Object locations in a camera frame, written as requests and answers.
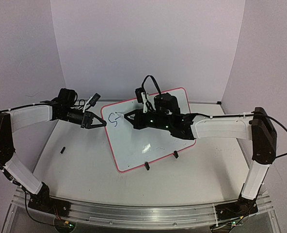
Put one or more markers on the right black board clip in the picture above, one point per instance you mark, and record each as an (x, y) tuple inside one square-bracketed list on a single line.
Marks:
[(176, 154)]

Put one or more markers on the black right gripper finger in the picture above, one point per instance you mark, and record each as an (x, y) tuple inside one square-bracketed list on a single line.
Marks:
[(132, 113), (132, 121)]

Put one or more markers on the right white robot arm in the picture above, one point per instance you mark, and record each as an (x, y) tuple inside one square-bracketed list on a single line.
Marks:
[(164, 114)]

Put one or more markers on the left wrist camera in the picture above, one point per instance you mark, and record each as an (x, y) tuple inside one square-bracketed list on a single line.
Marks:
[(91, 102)]

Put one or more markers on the left black board clip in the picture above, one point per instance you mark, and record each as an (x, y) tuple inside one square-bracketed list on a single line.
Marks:
[(146, 165)]

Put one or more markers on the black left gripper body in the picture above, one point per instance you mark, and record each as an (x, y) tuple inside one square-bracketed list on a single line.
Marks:
[(85, 122)]

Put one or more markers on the aluminium front rail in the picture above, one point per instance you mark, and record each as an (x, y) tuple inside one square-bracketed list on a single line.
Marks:
[(147, 217)]

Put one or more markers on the pink framed whiteboard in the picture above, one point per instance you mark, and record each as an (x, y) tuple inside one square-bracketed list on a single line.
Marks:
[(130, 147)]

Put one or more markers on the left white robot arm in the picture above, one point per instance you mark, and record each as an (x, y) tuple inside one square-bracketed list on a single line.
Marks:
[(64, 108)]

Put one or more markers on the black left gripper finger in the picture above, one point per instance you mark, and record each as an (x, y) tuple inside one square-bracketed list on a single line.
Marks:
[(93, 126), (95, 119)]

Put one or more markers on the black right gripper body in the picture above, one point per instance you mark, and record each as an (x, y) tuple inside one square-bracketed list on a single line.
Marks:
[(138, 119)]

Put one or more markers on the black board clip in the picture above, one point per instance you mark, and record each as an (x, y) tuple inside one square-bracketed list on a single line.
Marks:
[(176, 154), (146, 165)]

